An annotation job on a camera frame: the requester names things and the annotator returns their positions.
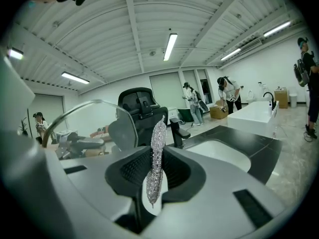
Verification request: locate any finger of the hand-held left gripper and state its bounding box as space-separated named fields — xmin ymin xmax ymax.
xmin=65 ymin=132 xmax=105 ymax=148

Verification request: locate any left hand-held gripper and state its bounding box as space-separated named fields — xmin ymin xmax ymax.
xmin=0 ymin=50 xmax=35 ymax=134

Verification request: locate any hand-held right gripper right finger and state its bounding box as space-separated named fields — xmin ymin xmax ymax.
xmin=149 ymin=145 xmax=286 ymax=239

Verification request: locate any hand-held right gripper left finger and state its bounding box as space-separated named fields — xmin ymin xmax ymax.
xmin=59 ymin=147 xmax=152 ymax=235

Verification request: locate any clear glass plate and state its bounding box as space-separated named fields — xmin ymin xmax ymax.
xmin=41 ymin=99 xmax=139 ymax=156

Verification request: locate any grey cleaning cloth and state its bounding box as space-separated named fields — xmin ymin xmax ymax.
xmin=145 ymin=115 xmax=167 ymax=209

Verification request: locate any potted plant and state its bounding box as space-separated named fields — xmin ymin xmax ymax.
xmin=17 ymin=117 xmax=30 ymax=137

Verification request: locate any long ceiling light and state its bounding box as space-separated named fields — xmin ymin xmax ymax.
xmin=162 ymin=33 xmax=178 ymax=62
xmin=61 ymin=71 xmax=90 ymax=85
xmin=220 ymin=48 xmax=242 ymax=61
xmin=8 ymin=48 xmax=24 ymax=60
xmin=263 ymin=21 xmax=292 ymax=38

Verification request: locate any white sink basin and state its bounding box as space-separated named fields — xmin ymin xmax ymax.
xmin=185 ymin=139 xmax=252 ymax=173

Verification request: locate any black office chair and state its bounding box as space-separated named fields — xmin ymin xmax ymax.
xmin=109 ymin=87 xmax=169 ymax=152

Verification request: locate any black sink faucet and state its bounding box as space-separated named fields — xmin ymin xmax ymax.
xmin=169 ymin=117 xmax=191 ymax=148

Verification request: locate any large cardboard box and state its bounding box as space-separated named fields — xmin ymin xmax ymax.
xmin=209 ymin=104 xmax=229 ymax=120

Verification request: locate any white box cabinet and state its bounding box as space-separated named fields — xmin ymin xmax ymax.
xmin=227 ymin=101 xmax=280 ymax=132

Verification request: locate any dark green tub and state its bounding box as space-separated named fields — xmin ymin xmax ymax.
xmin=177 ymin=108 xmax=194 ymax=122

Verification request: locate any wide grey roller blind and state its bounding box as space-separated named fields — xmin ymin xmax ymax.
xmin=149 ymin=72 xmax=184 ymax=109

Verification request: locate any black bathtub faucet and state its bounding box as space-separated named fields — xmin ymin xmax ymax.
xmin=263 ymin=92 xmax=277 ymax=115

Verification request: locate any small cardboard box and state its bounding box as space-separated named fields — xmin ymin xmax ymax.
xmin=274 ymin=89 xmax=289 ymax=109

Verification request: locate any narrow grey roller blind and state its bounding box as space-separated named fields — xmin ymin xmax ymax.
xmin=182 ymin=70 xmax=200 ymax=102

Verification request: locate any ceiling air conditioner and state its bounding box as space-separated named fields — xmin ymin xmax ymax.
xmin=238 ymin=38 xmax=263 ymax=56

